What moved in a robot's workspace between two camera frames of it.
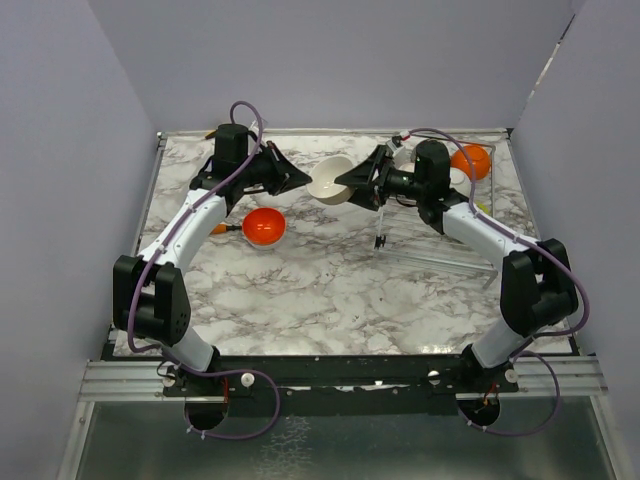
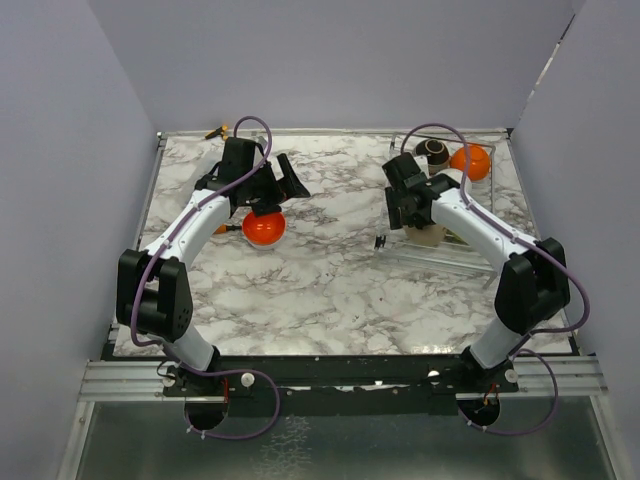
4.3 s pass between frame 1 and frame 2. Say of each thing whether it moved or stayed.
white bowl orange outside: stayed
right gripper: moved
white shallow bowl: stayed
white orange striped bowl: moved
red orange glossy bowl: stayed
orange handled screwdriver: stayed
